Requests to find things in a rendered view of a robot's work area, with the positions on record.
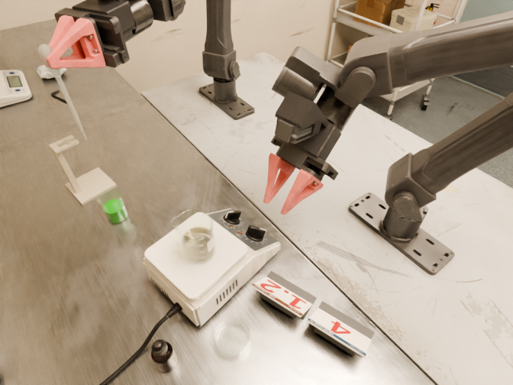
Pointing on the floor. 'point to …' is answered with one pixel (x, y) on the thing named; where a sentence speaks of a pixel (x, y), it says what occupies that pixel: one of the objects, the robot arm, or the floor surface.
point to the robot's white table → (233, 171)
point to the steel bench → (137, 250)
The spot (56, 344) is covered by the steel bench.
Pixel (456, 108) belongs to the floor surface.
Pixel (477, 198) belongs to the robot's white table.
